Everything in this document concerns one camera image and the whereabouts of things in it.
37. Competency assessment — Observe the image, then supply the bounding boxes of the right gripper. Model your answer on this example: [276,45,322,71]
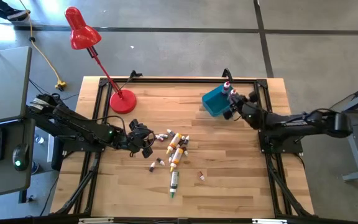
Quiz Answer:
[223,91,260,121]

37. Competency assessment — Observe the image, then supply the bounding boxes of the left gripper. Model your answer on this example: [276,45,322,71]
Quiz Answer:
[118,119,160,159]

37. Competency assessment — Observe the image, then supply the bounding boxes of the large yellow-cap bottle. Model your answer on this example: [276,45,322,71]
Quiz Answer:
[165,133,182,155]
[169,147,185,172]

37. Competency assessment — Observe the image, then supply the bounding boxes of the blue plastic bin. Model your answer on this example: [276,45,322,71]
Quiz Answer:
[201,83,239,118]

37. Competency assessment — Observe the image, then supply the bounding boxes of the large green-cap bottle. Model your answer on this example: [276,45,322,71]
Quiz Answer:
[168,170,180,198]

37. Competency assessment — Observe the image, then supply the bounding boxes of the red desk lamp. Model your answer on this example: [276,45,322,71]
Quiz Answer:
[64,6,137,114]

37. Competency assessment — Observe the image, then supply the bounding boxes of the black computer mouse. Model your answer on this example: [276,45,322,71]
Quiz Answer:
[12,142,30,172]

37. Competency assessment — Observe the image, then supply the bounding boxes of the dark grey desk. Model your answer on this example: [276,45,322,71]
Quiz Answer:
[0,119,36,200]

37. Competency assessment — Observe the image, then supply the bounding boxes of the light grey desk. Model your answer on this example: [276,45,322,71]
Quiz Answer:
[0,46,33,125]

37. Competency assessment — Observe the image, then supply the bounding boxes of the person's shoe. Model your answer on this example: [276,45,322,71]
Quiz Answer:
[6,9,31,22]

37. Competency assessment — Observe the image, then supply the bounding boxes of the black aluminium table frame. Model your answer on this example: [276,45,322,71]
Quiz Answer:
[50,77,315,218]

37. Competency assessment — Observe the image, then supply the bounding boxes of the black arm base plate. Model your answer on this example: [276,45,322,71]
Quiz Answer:
[57,133,108,153]
[258,129,304,155]

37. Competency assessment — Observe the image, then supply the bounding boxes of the white bracket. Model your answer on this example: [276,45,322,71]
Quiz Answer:
[78,217,114,224]
[252,218,288,224]

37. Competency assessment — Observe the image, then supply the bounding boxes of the yellow extension cord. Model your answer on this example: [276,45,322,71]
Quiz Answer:
[17,0,68,91]

